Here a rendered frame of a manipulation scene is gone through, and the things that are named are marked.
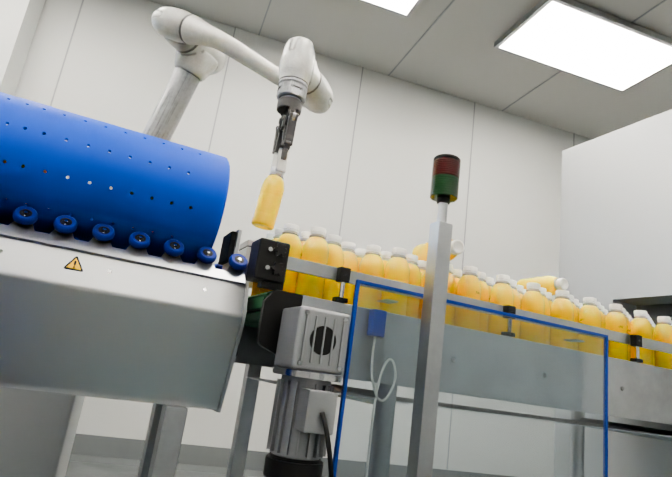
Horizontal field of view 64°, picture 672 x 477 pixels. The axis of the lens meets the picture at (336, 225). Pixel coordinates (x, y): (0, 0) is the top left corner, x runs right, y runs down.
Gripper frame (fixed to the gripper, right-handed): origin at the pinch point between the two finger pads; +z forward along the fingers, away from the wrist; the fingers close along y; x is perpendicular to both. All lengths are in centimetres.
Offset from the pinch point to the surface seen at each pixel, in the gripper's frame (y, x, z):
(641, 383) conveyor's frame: 33, 111, 47
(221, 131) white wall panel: -260, 25, -116
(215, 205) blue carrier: 23.8, -20.1, 24.0
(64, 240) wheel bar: 21, -48, 38
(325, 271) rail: 30.5, 6.4, 34.7
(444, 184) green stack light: 48, 25, 13
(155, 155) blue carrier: 22.6, -35.2, 15.9
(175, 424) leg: 19, -18, 72
